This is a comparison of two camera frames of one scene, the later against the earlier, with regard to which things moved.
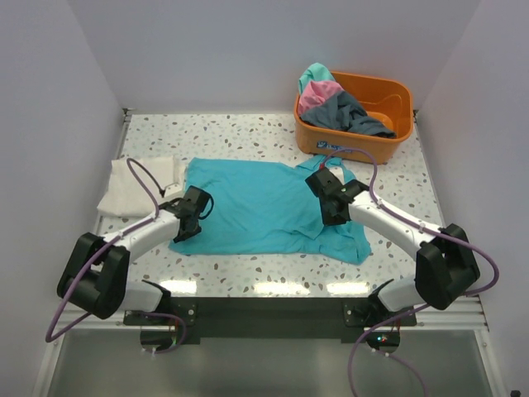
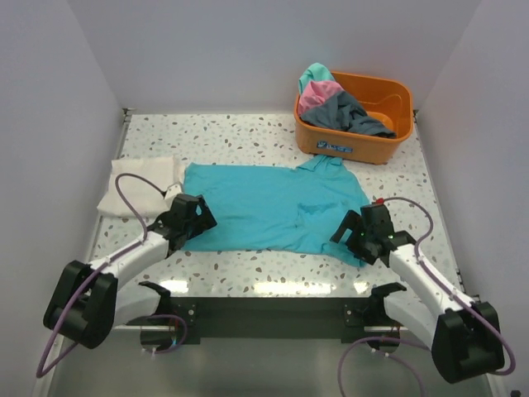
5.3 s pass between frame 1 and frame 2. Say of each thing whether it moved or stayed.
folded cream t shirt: stayed
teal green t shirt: stayed
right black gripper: moved
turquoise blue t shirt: stayed
